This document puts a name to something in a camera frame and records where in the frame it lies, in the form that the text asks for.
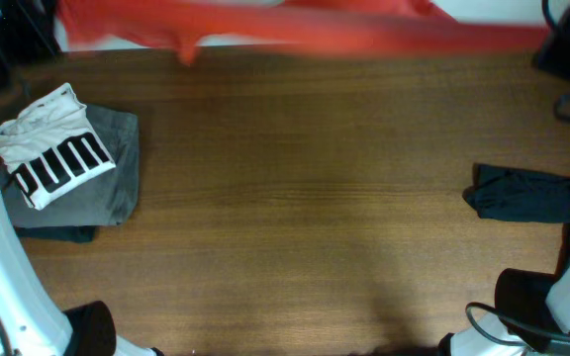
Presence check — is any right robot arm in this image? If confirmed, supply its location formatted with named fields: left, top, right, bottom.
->
left=436, top=1, right=570, bottom=356

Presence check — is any grey folded garment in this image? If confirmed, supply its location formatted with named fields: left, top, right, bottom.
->
left=0, top=105, right=140, bottom=228

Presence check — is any black garment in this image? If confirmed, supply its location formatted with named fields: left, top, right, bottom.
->
left=463, top=163, right=570, bottom=276

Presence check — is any red orange printed t-shirt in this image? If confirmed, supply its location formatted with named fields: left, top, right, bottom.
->
left=56, top=0, right=548, bottom=64

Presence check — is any dark folded garment bottom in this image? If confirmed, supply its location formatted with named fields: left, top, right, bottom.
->
left=15, top=226, right=97, bottom=243

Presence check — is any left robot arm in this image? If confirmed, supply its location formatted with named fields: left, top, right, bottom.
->
left=0, top=1, right=159, bottom=355

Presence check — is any white Puma shirt folded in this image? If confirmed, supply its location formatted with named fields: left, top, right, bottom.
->
left=0, top=83, right=116, bottom=211

